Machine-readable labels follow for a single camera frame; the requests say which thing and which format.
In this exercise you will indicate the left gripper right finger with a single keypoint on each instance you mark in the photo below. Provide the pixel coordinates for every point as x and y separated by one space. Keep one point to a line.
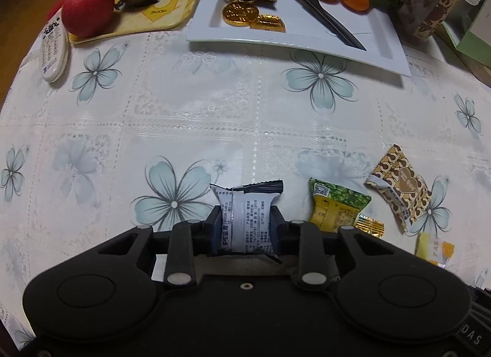
302 240

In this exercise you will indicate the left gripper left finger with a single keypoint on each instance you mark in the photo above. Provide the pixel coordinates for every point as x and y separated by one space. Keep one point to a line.
189 239

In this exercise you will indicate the white black text packet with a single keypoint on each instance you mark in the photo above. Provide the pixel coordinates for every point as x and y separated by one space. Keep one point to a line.
245 214

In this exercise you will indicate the yellow orange pass packet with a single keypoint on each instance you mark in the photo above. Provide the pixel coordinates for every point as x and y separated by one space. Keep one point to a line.
434 250

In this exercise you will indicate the yellow green snack packet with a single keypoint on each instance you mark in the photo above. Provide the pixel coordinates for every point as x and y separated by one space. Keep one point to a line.
335 206

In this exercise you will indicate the brown heart pattern packet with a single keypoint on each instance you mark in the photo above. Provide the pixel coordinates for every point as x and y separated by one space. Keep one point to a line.
405 191

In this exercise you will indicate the white floral tablecloth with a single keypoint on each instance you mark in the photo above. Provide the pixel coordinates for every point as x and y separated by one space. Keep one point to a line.
97 168

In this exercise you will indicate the white rectangular plate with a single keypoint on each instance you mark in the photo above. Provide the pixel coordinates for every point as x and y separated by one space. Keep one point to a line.
373 29

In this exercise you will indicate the white remote control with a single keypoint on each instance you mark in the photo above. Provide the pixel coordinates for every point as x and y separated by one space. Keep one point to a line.
54 49

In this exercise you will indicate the gold foil chocolate coin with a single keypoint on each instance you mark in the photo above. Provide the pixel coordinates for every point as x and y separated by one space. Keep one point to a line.
239 14

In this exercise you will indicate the yellow fruit tray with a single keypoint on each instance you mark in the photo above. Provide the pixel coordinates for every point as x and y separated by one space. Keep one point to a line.
162 15

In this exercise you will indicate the red apple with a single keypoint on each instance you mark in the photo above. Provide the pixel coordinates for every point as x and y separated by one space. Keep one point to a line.
87 18

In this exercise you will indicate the brown patterned snack bag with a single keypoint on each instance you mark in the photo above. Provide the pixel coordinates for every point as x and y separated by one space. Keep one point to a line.
420 18

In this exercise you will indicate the black handled knife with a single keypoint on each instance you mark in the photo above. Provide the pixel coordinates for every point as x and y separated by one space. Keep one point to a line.
314 8

